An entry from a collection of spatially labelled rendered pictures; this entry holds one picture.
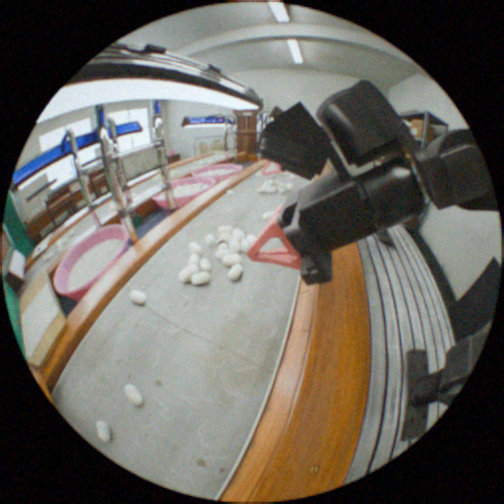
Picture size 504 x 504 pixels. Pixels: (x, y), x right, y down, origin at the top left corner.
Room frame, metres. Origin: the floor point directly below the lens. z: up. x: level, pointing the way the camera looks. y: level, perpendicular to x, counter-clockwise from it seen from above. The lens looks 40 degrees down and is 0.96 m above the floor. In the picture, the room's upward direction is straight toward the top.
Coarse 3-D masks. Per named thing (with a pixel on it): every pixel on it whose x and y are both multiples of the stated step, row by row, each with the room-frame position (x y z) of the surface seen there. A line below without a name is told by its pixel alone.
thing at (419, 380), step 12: (408, 360) 0.00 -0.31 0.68; (420, 360) -0.02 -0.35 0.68; (408, 372) -0.03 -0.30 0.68; (420, 372) -0.04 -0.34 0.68; (408, 384) -0.05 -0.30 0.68; (420, 384) -0.06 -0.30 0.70; (432, 384) -0.07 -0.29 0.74; (408, 396) -0.08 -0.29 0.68; (420, 396) -0.09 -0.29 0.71; (432, 396) -0.09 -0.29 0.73; (408, 408) -0.10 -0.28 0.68; (420, 408) -0.12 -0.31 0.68; (408, 420) -0.13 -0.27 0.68; (420, 420) -0.15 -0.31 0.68; (408, 432) -0.15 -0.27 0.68; (420, 432) -0.18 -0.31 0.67
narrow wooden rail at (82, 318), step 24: (216, 192) 0.53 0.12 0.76; (192, 216) 0.39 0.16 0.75; (144, 240) 0.27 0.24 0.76; (168, 240) 0.29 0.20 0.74; (120, 264) 0.19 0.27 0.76; (144, 264) 0.21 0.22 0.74; (96, 288) 0.12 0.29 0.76; (120, 288) 0.14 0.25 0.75; (72, 312) 0.05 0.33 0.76; (96, 312) 0.08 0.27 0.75; (72, 336) 0.01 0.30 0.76; (48, 360) -0.06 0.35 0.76; (48, 384) -0.10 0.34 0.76
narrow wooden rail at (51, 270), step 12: (240, 156) 1.53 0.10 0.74; (192, 180) 0.89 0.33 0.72; (144, 192) 0.63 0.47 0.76; (144, 204) 0.57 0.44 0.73; (156, 204) 0.63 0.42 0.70; (108, 216) 0.43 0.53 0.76; (144, 216) 0.55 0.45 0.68; (96, 228) 0.35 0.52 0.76; (72, 252) 0.24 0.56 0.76; (84, 252) 0.27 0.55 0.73; (72, 264) 0.21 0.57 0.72
